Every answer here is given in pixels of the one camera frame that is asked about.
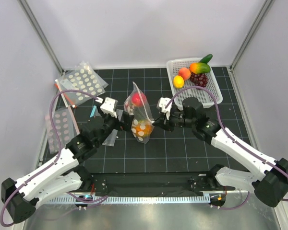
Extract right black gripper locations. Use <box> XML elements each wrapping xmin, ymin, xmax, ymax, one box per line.
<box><xmin>153</xmin><ymin>107</ymin><xmax>195</xmax><ymax>132</ymax></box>

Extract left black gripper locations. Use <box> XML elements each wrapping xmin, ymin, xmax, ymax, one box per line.
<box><xmin>95</xmin><ymin>104</ymin><xmax>133</xmax><ymax>147</ymax></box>

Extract toy pineapple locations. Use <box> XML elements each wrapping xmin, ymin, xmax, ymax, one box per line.
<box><xmin>131</xmin><ymin>117</ymin><xmax>153</xmax><ymax>139</ymax></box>

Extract clear white-dotted zip bag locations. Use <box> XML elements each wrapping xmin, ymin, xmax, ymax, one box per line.
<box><xmin>123</xmin><ymin>81</ymin><xmax>154</xmax><ymax>144</ymax></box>

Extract toy red apple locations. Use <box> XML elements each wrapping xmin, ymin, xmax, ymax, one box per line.
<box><xmin>131</xmin><ymin>92</ymin><xmax>147</xmax><ymax>107</ymax></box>

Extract white plastic basket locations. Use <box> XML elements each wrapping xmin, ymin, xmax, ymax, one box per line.
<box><xmin>167</xmin><ymin>57</ymin><xmax>223</xmax><ymax>110</ymax></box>

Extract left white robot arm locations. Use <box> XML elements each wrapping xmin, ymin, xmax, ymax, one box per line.
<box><xmin>0</xmin><ymin>110</ymin><xmax>134</xmax><ymax>227</ymax></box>

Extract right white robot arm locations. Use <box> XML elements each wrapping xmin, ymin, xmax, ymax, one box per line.
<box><xmin>153</xmin><ymin>97</ymin><xmax>288</xmax><ymax>207</ymax></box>

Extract clear blue-zipper zip bag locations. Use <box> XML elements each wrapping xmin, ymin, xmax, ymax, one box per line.
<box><xmin>89</xmin><ymin>105</ymin><xmax>117</xmax><ymax>147</ymax></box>

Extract orange-zipper zip bag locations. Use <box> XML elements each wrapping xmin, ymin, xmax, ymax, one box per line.
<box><xmin>55</xmin><ymin>79</ymin><xmax>80</xmax><ymax>135</ymax></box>

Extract pink-dotted zip bag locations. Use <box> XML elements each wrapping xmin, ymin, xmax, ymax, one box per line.
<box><xmin>45</xmin><ymin>107</ymin><xmax>77</xmax><ymax>154</ymax></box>

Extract white-dotted zip bag stack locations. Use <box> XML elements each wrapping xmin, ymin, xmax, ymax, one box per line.
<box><xmin>58</xmin><ymin>61</ymin><xmax>108</xmax><ymax>108</ymax></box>

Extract black grid mat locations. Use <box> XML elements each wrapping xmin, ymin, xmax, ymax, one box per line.
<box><xmin>84</xmin><ymin>67</ymin><xmax>250</xmax><ymax>173</ymax></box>

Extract toy yellow lemon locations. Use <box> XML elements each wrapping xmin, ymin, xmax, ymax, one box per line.
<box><xmin>173</xmin><ymin>75</ymin><xmax>184</xmax><ymax>89</ymax></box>

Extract toy peach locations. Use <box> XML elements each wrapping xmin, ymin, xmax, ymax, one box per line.
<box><xmin>178</xmin><ymin>68</ymin><xmax>191</xmax><ymax>81</ymax></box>

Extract toy purple grapes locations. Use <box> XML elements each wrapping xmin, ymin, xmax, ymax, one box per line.
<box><xmin>190</xmin><ymin>73</ymin><xmax>208</xmax><ymax>88</ymax></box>

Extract toy mango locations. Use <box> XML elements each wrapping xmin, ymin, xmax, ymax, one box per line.
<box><xmin>189</xmin><ymin>62</ymin><xmax>211</xmax><ymax>74</ymax></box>

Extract toy green cucumber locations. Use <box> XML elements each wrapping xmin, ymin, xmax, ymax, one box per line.
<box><xmin>199</xmin><ymin>54</ymin><xmax>213</xmax><ymax>64</ymax></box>

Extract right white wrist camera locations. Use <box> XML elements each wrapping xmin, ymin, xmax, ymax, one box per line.
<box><xmin>157</xmin><ymin>97</ymin><xmax>172</xmax><ymax>120</ymax></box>

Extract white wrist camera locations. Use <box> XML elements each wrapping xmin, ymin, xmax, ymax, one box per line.
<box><xmin>157</xmin><ymin>97</ymin><xmax>172</xmax><ymax>120</ymax></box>
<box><xmin>96</xmin><ymin>97</ymin><xmax>118</xmax><ymax>118</ymax></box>

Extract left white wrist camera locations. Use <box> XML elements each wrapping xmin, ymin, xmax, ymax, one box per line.
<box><xmin>96</xmin><ymin>97</ymin><xmax>118</xmax><ymax>118</ymax></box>

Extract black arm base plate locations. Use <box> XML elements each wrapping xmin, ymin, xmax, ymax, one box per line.
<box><xmin>64</xmin><ymin>171</ymin><xmax>236</xmax><ymax>194</ymax></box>

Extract slotted white cable duct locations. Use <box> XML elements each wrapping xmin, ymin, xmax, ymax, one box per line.
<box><xmin>47</xmin><ymin>194</ymin><xmax>210</xmax><ymax>205</ymax></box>

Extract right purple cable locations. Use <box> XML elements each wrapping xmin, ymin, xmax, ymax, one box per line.
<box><xmin>165</xmin><ymin>86</ymin><xmax>288</xmax><ymax>210</ymax></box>

